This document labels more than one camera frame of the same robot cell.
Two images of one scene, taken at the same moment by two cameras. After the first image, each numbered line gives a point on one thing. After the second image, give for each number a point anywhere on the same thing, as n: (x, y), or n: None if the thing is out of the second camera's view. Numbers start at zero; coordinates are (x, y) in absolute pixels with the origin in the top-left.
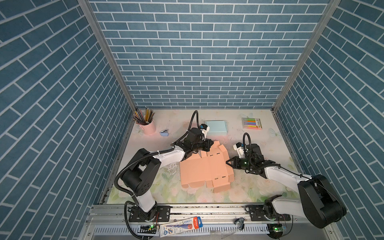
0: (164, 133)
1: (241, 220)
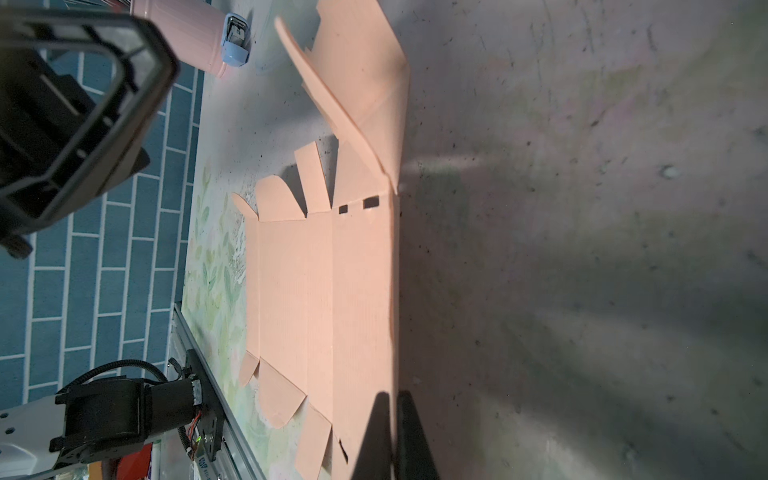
0: (236, 40)
1: None
